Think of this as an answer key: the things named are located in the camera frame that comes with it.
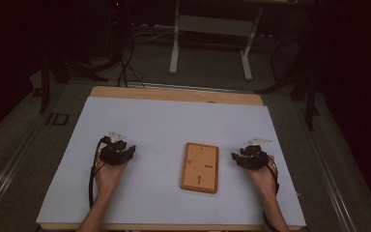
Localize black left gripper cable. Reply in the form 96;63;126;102
88;136;108;211

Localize black rectangular floor bracket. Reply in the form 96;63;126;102
45;112;71;127

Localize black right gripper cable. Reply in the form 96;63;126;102
262;156;282;232

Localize black metal stand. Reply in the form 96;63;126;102
256;38;322;132

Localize person's left hand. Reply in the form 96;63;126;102
94;155;130;196

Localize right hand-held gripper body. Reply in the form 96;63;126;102
240;136;274;171

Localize wooden photo frame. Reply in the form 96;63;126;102
180;141;220;195

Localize black floor cables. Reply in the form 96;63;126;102
115;28;147;89

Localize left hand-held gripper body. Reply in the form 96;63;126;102
99;130;133;167

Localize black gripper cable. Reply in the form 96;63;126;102
262;156;282;232
88;136;108;211

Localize person's right hand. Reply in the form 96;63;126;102
243;155;279;196

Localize white metal desk frame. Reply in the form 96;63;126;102
168;0;266;82

